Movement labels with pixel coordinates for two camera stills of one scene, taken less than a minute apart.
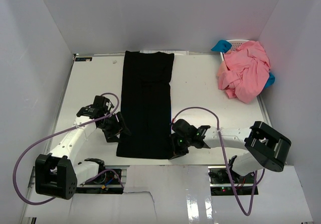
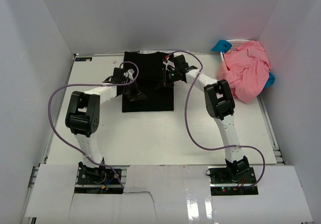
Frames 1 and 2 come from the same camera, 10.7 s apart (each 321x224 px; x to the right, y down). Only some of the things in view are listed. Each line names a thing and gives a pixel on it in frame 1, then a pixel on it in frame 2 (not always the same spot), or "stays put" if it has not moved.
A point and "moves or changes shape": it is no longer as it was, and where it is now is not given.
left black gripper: x=120 y=126 to x=137 y=95
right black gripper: x=175 y=152 to x=162 y=86
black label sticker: x=83 y=59 stays put
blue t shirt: x=223 y=46 stays put
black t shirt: x=146 y=105 moves or changes shape
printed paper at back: x=176 y=52 stays put
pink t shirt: x=244 y=75 stays put
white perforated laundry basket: x=235 y=43 stays put
